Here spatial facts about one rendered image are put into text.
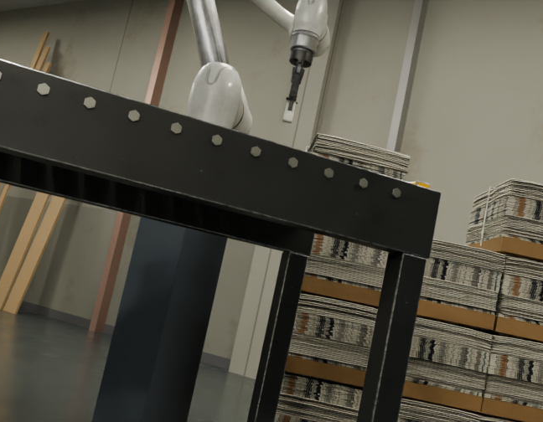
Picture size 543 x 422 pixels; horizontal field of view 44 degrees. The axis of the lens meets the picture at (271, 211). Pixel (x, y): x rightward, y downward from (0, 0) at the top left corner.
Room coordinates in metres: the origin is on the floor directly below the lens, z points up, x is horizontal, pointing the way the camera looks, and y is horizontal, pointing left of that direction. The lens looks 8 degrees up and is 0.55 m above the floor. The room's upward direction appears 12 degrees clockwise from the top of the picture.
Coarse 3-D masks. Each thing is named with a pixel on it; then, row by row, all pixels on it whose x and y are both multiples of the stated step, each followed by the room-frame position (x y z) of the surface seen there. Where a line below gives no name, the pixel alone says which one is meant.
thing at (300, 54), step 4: (292, 52) 2.10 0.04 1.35; (296, 52) 2.10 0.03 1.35; (300, 52) 2.09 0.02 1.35; (304, 52) 2.09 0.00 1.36; (308, 52) 2.10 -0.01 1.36; (292, 56) 2.10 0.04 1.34; (296, 56) 2.09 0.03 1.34; (300, 56) 2.09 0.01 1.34; (304, 56) 2.09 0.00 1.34; (308, 56) 2.10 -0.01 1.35; (312, 56) 2.11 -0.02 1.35; (292, 60) 2.11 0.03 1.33; (296, 60) 2.11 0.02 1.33; (300, 60) 2.09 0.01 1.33; (304, 60) 2.10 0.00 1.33; (308, 60) 2.10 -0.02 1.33; (312, 60) 2.12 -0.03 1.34; (292, 64) 2.15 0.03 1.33; (296, 64) 2.14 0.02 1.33; (304, 64) 2.13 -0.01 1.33; (308, 64) 2.12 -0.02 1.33
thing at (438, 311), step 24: (312, 288) 1.94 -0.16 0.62; (336, 288) 1.94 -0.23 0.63; (360, 288) 1.94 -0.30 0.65; (432, 312) 1.94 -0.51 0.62; (456, 312) 1.94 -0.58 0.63; (480, 312) 1.94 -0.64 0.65; (528, 336) 1.95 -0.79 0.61; (288, 360) 1.94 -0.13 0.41; (312, 360) 1.94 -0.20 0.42; (360, 384) 1.94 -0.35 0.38; (408, 384) 1.94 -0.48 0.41; (480, 408) 1.94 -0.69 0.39; (504, 408) 1.94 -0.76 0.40; (528, 408) 1.94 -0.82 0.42
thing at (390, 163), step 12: (312, 144) 2.04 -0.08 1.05; (324, 144) 1.93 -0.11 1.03; (336, 144) 1.93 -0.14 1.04; (348, 144) 1.93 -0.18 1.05; (360, 144) 1.94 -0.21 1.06; (324, 156) 1.94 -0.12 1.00; (336, 156) 1.94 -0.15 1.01; (348, 156) 1.93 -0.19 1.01; (360, 156) 1.94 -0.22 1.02; (372, 156) 1.94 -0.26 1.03; (384, 156) 1.94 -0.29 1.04; (396, 156) 1.94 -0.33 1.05; (408, 156) 1.95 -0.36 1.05; (372, 168) 1.94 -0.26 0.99; (384, 168) 1.95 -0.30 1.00; (396, 168) 1.94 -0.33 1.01
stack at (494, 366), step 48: (336, 240) 1.94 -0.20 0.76; (432, 240) 1.95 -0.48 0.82; (432, 288) 1.94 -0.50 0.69; (480, 288) 1.95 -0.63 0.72; (528, 288) 1.95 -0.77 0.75; (336, 336) 1.94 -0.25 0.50; (432, 336) 1.94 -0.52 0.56; (480, 336) 1.94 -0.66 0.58; (288, 384) 1.95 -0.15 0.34; (336, 384) 1.95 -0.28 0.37; (432, 384) 1.95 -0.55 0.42; (480, 384) 1.95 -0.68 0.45; (528, 384) 1.95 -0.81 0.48
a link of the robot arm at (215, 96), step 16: (208, 64) 2.11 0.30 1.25; (224, 64) 2.10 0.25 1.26; (208, 80) 2.07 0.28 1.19; (224, 80) 2.07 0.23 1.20; (192, 96) 2.09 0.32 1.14; (208, 96) 2.06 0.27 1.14; (224, 96) 2.07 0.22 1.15; (240, 96) 2.16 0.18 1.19; (192, 112) 2.08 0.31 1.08; (208, 112) 2.06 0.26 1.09; (224, 112) 2.08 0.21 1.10; (240, 112) 2.20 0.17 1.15
